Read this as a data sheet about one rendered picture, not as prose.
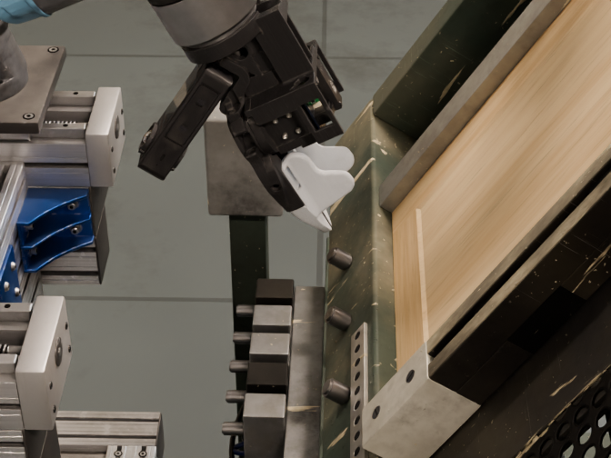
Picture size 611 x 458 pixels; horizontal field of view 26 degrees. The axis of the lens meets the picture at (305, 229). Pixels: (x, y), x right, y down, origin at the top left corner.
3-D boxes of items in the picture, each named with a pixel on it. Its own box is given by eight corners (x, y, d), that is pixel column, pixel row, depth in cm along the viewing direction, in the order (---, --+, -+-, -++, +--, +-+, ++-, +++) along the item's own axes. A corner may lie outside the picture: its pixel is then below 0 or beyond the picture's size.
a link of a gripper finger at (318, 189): (378, 229, 110) (327, 145, 105) (315, 254, 111) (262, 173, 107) (377, 208, 112) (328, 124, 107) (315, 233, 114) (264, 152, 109)
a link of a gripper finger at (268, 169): (304, 216, 107) (252, 134, 103) (287, 223, 108) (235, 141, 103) (305, 184, 111) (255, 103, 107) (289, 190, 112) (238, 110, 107)
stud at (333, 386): (341, 395, 164) (320, 385, 163) (352, 383, 163) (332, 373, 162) (340, 410, 162) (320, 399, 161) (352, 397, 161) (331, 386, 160)
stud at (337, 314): (342, 323, 175) (323, 313, 174) (353, 311, 174) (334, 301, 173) (342, 335, 173) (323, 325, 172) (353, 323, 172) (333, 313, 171)
